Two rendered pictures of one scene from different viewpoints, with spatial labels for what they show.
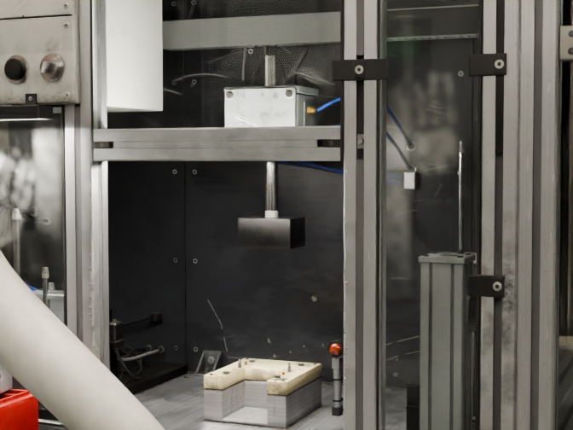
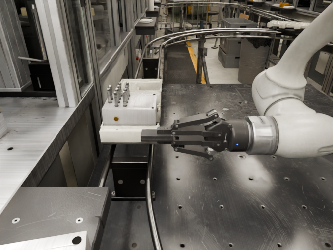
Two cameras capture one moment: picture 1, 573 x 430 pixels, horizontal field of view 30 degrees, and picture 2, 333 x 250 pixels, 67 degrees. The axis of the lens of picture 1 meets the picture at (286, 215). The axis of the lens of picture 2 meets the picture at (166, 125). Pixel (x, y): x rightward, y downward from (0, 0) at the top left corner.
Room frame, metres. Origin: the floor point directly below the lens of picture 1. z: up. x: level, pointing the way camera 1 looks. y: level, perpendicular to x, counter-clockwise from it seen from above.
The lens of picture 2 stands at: (1.36, 0.55, 1.18)
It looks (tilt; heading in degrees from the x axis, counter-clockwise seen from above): 29 degrees down; 248
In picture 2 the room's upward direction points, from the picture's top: straight up
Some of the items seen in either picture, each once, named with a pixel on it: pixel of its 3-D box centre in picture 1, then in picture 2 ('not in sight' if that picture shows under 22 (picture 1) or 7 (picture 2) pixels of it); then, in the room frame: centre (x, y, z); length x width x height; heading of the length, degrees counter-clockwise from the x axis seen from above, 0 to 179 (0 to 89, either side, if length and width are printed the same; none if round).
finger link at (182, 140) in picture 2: not in sight; (194, 140); (1.12, 0.12, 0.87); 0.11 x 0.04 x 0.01; 159
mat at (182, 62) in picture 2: not in sight; (178, 50); (-0.74, -4.07, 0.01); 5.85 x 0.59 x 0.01; 68
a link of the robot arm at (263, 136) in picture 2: not in sight; (256, 135); (0.99, 0.17, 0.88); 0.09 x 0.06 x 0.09; 69
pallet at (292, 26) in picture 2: not in sight; (290, 28); (-0.47, -1.18, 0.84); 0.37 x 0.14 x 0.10; 126
